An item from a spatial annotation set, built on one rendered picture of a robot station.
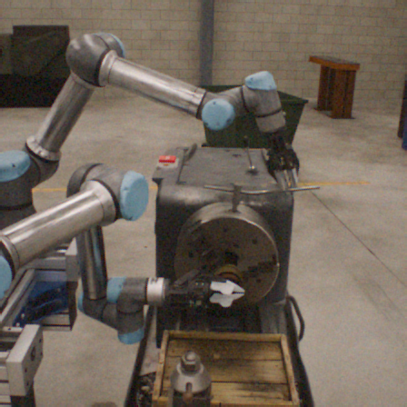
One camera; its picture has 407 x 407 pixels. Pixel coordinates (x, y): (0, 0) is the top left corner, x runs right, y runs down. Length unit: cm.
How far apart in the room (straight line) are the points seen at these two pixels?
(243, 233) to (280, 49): 1039
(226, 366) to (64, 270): 56
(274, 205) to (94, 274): 61
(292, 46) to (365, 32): 170
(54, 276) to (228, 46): 1018
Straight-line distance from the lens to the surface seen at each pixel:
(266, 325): 169
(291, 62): 1189
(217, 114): 127
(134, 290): 139
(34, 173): 160
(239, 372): 146
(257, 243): 153
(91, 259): 143
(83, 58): 137
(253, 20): 1161
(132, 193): 121
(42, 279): 162
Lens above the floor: 180
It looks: 20 degrees down
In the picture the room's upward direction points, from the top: 2 degrees clockwise
